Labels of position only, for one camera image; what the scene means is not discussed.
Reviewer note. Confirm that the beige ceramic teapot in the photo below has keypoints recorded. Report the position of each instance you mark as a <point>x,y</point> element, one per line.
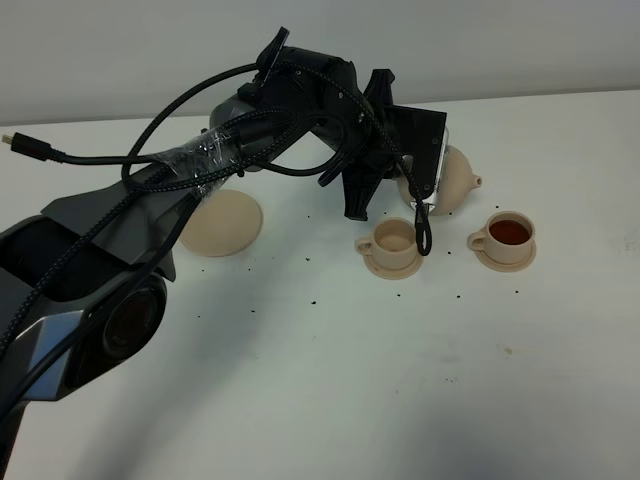
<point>444,181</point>

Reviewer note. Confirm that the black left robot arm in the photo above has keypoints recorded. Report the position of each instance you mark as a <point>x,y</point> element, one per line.
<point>83,283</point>

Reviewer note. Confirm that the beige teacup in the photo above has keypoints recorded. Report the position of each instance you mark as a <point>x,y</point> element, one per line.
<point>507,237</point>
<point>390,247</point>

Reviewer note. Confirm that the beige right teacup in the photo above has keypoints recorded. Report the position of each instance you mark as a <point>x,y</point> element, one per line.
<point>507,237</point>

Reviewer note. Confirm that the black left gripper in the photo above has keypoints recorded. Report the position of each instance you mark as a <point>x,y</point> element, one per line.
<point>374,155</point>

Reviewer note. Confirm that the beige right cup saucer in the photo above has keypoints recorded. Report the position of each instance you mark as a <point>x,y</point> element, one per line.
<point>507,268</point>

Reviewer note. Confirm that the beige left cup saucer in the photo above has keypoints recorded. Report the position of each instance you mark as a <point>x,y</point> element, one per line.
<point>395,272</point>

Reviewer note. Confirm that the beige cup saucer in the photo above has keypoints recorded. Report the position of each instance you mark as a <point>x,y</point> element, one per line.
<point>395,272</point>
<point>507,268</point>

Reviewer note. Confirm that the beige left teacup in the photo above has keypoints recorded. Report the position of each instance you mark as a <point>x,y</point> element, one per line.
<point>390,247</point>

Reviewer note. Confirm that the beige teapot saucer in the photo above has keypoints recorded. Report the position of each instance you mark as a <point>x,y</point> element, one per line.
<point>225,224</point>

